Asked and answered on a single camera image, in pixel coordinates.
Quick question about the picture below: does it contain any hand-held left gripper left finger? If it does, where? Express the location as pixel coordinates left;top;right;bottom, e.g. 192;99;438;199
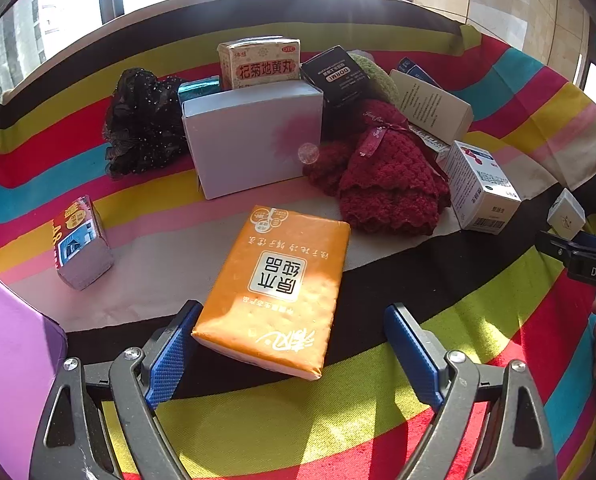
30;300;205;480

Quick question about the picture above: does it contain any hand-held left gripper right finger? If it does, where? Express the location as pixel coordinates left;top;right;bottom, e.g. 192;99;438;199
384;302;558;480

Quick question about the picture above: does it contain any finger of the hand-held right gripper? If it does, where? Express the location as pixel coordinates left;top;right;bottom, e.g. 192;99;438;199
535;230;596;267

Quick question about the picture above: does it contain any small white cube box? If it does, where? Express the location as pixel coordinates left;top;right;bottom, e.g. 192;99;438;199
546;188;587;242

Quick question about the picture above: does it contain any orange tissue pack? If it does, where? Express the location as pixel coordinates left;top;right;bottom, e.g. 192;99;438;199
191;204;352;381

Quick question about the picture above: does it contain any purple storage box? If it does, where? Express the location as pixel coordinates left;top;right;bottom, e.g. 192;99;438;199
0;262;69;480

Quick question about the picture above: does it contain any large white cardboard box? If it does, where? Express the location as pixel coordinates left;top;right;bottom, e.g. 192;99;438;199
180;84;325;200

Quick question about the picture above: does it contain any small teal box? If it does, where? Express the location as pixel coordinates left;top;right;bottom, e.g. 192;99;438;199
178;76;222;106

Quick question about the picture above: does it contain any cream medicine box red print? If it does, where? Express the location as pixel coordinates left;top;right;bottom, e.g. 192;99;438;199
217;37;301;92

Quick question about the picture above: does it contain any colourful striped cloth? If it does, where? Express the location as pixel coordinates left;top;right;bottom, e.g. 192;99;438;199
0;0;596;480

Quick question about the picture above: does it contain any white medicine box with barcode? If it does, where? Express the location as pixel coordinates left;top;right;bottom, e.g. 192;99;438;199
444;140;522;234

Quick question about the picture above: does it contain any red and blue small box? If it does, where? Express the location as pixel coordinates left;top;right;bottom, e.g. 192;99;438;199
52;195;115;292

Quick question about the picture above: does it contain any slim white box red print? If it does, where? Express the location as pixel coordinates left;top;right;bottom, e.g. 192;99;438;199
407;122;452;163

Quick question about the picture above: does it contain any dark red knitted cloth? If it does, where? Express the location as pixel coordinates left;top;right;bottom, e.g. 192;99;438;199
303;99;452;236

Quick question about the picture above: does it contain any plain off-white carton box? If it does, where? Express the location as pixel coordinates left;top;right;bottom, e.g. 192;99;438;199
389;69;474;145

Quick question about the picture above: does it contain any dark blue small box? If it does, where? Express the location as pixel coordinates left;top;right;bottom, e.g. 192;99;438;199
397;56;443;88

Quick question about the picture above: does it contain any black sequined fabric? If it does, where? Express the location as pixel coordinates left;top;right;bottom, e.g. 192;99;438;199
102;67;189;178

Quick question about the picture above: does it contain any green knitted cloth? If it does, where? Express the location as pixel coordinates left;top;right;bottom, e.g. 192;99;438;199
348;51;401;106

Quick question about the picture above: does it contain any black carton box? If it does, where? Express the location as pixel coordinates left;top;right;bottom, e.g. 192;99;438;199
300;46;371;107

